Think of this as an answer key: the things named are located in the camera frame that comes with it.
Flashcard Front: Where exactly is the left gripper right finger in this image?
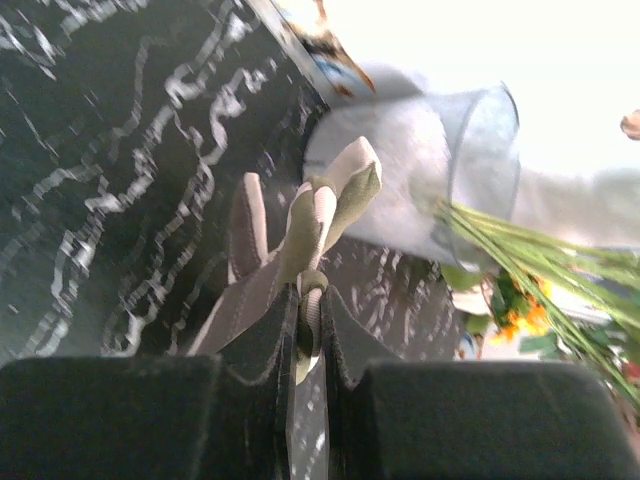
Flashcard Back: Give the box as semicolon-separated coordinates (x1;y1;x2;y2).
321;288;639;479

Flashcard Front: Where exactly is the grey bucket with gravel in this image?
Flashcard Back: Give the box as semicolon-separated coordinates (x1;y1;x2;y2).
304;84;520;272

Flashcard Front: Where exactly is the white glove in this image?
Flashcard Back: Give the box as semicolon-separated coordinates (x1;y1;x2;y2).
187;136;382;382

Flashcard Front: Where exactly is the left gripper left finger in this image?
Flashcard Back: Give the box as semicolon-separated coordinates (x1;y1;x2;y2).
1;286;299;479

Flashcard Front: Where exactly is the artificial flower bouquet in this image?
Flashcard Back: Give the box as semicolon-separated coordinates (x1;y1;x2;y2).
431;199;639;412

